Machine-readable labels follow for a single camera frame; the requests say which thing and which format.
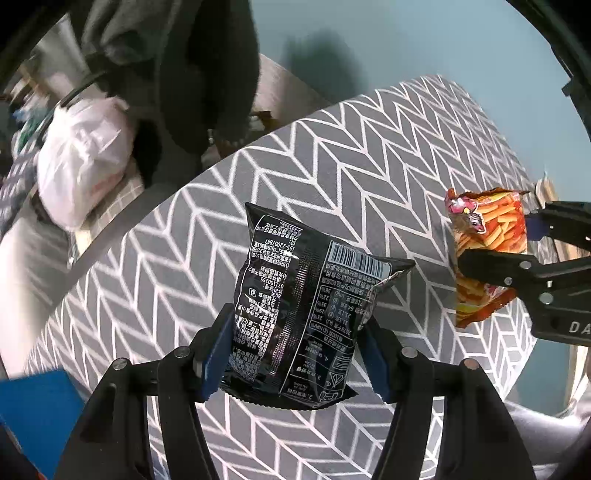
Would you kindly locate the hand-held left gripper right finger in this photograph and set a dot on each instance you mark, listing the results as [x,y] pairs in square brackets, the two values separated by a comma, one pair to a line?
[376,364]

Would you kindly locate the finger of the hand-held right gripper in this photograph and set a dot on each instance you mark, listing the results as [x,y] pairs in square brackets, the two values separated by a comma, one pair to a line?
[494,267]
[535,228]

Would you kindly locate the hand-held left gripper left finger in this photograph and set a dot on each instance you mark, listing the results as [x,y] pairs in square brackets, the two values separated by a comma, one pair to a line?
[217,360]

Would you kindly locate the red fries snack packet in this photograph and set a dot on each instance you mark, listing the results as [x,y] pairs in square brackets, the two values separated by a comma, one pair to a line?
[494,221]

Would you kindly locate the black snack packet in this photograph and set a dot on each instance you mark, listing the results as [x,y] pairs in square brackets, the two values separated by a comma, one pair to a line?
[295,300]

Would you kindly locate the blue cardboard box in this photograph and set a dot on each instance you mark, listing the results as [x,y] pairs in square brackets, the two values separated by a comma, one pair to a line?
[37,415]

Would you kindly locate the wooden board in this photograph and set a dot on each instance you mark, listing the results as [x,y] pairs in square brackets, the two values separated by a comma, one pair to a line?
[565,249]

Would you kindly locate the person's grey clothed leg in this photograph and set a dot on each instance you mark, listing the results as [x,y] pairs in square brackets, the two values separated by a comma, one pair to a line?
[540,443]

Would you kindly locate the grey herringbone tablecloth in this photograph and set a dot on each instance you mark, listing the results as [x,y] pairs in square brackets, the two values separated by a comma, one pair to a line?
[323,161]

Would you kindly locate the white pillow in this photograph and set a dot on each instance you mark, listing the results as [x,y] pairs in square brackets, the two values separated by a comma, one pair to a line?
[27,286]

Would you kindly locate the white plastic bag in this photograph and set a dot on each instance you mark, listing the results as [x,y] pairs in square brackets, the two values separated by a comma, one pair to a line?
[83,161]

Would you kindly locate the grey herringbone blanket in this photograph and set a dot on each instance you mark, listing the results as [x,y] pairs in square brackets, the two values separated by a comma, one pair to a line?
[11,194]

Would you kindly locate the dark clothing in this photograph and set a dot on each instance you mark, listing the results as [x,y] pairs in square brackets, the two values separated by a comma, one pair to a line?
[194,69]

